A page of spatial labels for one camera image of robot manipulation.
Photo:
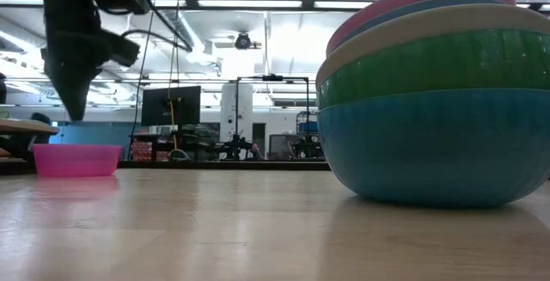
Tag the blue cart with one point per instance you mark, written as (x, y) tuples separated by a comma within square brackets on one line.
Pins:
[(307, 126)]

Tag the small magenta plastic bowl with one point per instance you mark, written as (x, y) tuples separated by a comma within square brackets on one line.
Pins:
[(77, 160)]

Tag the medium blue plastic bowl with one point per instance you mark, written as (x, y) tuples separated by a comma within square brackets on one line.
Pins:
[(429, 5)]

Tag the white plastic bowl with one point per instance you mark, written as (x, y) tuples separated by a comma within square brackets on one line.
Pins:
[(429, 23)]

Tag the person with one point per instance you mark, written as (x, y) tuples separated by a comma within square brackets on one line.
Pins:
[(40, 120)]

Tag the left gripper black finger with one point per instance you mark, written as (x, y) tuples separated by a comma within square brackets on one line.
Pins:
[(76, 96)]

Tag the large light green plastic bowl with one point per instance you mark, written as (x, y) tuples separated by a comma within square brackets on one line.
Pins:
[(429, 66)]

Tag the black background rig frame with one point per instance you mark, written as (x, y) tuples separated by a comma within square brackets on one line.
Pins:
[(273, 77)]

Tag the black background robot arm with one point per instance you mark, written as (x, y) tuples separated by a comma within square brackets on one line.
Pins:
[(235, 145), (307, 148)]

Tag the black overhead camera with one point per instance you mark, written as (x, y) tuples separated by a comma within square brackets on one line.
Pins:
[(243, 41)]

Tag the white column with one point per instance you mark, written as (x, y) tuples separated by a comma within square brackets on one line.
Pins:
[(245, 109)]

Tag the green object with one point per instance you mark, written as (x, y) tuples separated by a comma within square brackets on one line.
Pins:
[(178, 156)]

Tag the black monitor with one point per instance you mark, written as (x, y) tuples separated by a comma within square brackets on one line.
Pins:
[(154, 107)]

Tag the red storage boxes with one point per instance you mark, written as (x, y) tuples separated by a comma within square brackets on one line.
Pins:
[(144, 151)]

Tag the wooden table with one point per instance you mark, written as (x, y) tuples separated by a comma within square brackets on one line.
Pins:
[(26, 126)]

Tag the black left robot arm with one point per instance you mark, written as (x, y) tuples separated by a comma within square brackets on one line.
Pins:
[(69, 1)]

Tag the large blue plastic bowl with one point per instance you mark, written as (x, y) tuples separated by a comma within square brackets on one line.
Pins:
[(429, 152)]

